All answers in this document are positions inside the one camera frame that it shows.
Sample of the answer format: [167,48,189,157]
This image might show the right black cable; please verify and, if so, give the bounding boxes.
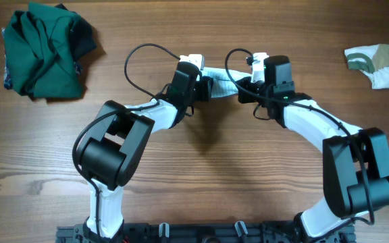
[224,47,375,234]

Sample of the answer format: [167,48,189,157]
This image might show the left black cable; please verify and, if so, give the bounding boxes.
[72,43,182,240]

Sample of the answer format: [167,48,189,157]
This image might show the green cloth bag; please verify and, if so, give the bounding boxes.
[4,3,83,99]

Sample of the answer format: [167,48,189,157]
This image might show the blue patterned cloth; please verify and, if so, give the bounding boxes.
[1,27,14,90]

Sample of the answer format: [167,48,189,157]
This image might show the white olive tan folded garment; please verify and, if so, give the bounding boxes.
[344,44,389,90]

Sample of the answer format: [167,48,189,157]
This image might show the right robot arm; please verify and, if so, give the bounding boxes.
[237,53,389,242]

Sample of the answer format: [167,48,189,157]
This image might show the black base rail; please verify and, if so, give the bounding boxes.
[55,220,356,243]

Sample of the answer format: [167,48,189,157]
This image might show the black cable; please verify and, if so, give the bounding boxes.
[72,43,182,240]
[224,47,375,234]

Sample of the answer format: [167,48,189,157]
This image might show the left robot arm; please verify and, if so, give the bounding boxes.
[72,61,212,242]

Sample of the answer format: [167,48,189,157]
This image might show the light blue striped baby pants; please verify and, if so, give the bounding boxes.
[201,67,238,99]

